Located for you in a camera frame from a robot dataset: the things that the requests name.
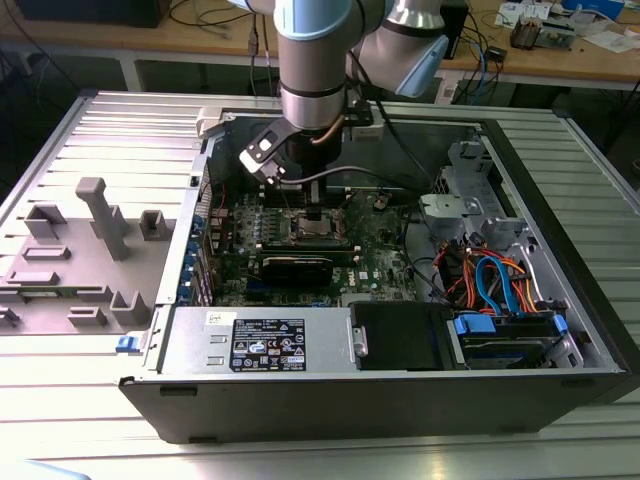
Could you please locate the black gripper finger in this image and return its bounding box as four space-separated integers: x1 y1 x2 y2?
302 174 316 221
314 174 328 221

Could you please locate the metal socket cover frame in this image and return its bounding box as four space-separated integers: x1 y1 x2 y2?
327 192 364 240

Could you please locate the silver CPU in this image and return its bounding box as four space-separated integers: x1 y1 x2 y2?
299 218 335 237

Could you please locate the black RAM slot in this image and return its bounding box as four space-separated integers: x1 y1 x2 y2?
262 182 351 197
249 247 362 262
262 193 351 209

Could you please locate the CPU socket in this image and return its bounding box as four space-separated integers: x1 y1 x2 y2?
284 205 351 244

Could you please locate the black drive bay cover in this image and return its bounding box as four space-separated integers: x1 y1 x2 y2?
348 301 454 372

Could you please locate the green motherboard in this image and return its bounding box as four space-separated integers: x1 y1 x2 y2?
208 185 420 309

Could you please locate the black graphics card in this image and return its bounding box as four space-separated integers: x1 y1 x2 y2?
258 253 335 288

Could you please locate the silver metal drive cage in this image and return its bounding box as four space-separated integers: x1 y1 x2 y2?
418 192 484 241

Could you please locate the black upright box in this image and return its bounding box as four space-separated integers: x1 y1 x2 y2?
442 0 471 61

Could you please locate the silver power supply with label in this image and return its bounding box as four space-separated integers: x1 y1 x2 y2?
156 305 362 375

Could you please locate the black open PC case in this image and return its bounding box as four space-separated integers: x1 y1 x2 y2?
118 102 640 445

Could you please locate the hard disk in blue carrier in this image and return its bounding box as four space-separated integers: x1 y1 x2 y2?
446 309 569 370

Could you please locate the brown heat sink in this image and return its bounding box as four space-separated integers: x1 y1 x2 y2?
509 14 541 50

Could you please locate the grey parts rack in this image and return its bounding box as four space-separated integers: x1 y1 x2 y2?
0 176 179 337

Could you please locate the white printed card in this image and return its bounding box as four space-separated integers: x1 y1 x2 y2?
497 0 551 26

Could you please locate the wooden desk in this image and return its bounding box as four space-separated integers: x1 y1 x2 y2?
0 0 640 94

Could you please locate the grey metal device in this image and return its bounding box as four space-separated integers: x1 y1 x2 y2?
537 17 576 50

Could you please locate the large black box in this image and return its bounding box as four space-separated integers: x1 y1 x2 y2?
14 0 164 29

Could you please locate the white paper sheet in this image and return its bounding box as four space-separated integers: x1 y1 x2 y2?
582 29 640 54

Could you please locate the blue box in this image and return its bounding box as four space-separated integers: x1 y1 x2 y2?
562 0 626 19

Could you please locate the black camera cable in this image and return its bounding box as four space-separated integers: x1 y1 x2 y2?
277 166 436 187

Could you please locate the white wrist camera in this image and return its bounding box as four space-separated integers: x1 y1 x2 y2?
238 128 287 187

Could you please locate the silver metal bracket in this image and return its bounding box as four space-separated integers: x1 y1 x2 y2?
351 324 370 359

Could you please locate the orange power wire bundle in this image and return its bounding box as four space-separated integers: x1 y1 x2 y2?
434 243 547 315

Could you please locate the blue flat wire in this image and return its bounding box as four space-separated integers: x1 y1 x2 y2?
473 254 526 317

